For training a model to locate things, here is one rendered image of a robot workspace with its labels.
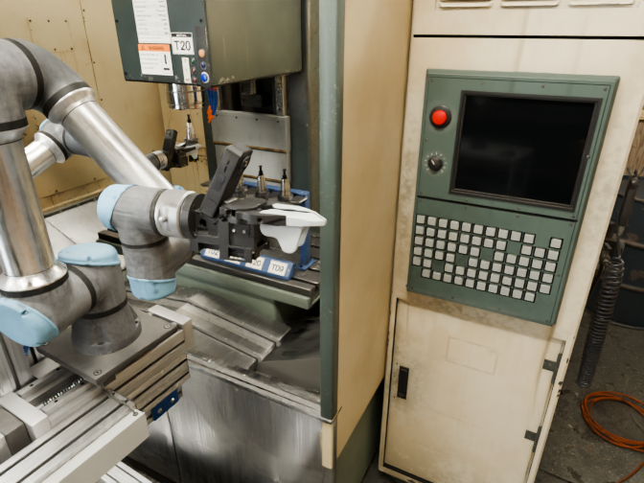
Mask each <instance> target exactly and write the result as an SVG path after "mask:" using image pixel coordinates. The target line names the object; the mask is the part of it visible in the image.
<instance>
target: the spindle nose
mask: <svg viewBox="0 0 644 483"><path fill-rule="evenodd" d="M165 90H166V97H167V104H168V108H170V109H177V110H189V109H199V108H202V107H204V106H205V93H204V87H199V86H194V85H181V84H167V83H165Z"/></svg>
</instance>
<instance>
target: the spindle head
mask: <svg viewBox="0 0 644 483"><path fill-rule="evenodd" d="M166 3H167V11H168V18H169V25H170V33H192V35H193V43H194V52H195V54H194V55H181V54H174V53H173V46H172V44H171V43H139V39H138V33H137V27H136V20H135V14H134V8H133V2H132V0H111V5H112V10H113V15H114V21H115V27H116V33H117V37H118V43H119V49H120V55H121V60H122V65H123V71H124V77H125V80H126V81H139V82H153V83H167V84H181V85H194V86H201V83H200V74H199V65H198V56H197V47H196V30H195V26H205V29H206V38H207V50H208V59H209V69H210V79H211V87H215V86H221V85H226V84H232V83H238V82H244V81H254V80H260V79H266V78H272V77H278V76H283V75H289V74H295V73H301V72H302V71H301V70H302V51H301V0H166ZM138 44H165V45H170V53H171V61H172V74H173V76H169V75H154V74H143V73H142V66H141V60H140V55H139V48H138ZM182 58H189V65H190V73H191V81H192V77H197V79H198V83H197V84H194V83H193V82H192V83H188V82H185V80H184V72H183V64H182ZM190 58H195V65H192V64H191V63H190ZM192 67H195V68H196V70H197V72H196V74H195V75H193V74H192V72H191V68H192Z"/></svg>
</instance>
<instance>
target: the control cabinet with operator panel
mask: <svg viewBox="0 0 644 483"><path fill-rule="evenodd" d="M643 104H644V0H413V11H412V23H411V36H410V48H409V61H408V74H407V86H406V100H405V112H404V125H403V138H402V162H401V176H400V188H399V201H398V214H397V227H396V239H395V252H394V265H393V278H392V290H391V304H390V316H389V329H388V342H387V355H386V367H385V381H384V393H383V406H382V418H381V432H380V444H379V470H380V471H382V472H386V474H387V475H390V476H391V478H392V480H393V482H394V483H534V481H535V478H536V475H537V471H538V468H539V464H540V461H541V456H542V452H543V449H544V445H545V442H546V439H547V435H548V432H549V428H550V426H551V422H552V419H553V415H554V412H555V408H556V405H557V401H558V398H559V396H560V392H561V389H562V385H563V382H564V376H565V372H566V369H567V365H568V362H569V360H570V356H571V353H572V349H573V346H574V342H575V339H576V335H577V332H578V329H579V326H580V322H581V319H582V316H583V312H584V309H585V305H586V302H587V297H588V293H589V290H590V286H591V283H592V280H593V276H594V273H595V269H596V266H597V263H598V260H599V256H600V253H601V249H602V246H603V242H604V239H605V236H606V233H607V230H608V226H609V223H610V217H611V213H612V210H613V206H614V203H615V200H616V197H617V194H618V190H619V187H620V183H621V180H622V176H623V173H624V170H625V167H626V163H627V160H628V157H629V153H630V150H631V146H632V143H633V137H634V134H635V131H636V127H637V124H638V121H639V117H640V114H641V110H642V107H643Z"/></svg>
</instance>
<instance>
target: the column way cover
mask: <svg viewBox="0 0 644 483"><path fill-rule="evenodd" d="M211 123H212V132H213V142H214V144H215V146H216V156H217V165H218V166H219V162H220V159H221V157H222V154H223V152H224V150H225V149H226V147H227V146H230V145H233V144H236V143H238V142H241V143H243V144H244V145H246V146H248V147H249V148H251V149H252V150H253V153H252V155H251V159H250V162H249V164H248V166H247V167H246V169H245V171H244V172H243V174H242V176H243V180H245V181H250V182H256V183H257V179H258V174H259V170H260V168H259V166H260V165H262V171H263V174H264V178H265V183H266V184H267V185H273V186H279V187H281V179H282V177H283V174H284V173H283V169H287V170H286V175H287V178H288V183H289V188H290V181H291V177H290V151H291V141H290V116H285V117H280V116H277V115H275V114H264V113H254V112H244V111H234V110H224V109H223V110H217V112H216V115H215V117H214V118H213V119H212V121H211Z"/></svg>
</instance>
